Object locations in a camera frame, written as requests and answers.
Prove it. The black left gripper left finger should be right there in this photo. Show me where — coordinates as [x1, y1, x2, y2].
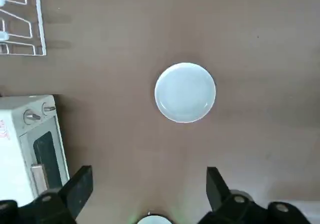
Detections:
[0, 165, 94, 224]

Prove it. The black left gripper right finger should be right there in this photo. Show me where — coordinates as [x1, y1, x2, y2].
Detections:
[199, 166, 311, 224]

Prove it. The larger grey flat dish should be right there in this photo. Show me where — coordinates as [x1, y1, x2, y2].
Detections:
[154, 62, 217, 124]

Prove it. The white toaster oven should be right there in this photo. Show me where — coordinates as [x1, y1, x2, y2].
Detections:
[0, 95, 71, 207]

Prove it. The white wire rack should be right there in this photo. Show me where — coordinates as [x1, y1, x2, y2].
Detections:
[0, 0, 48, 57]

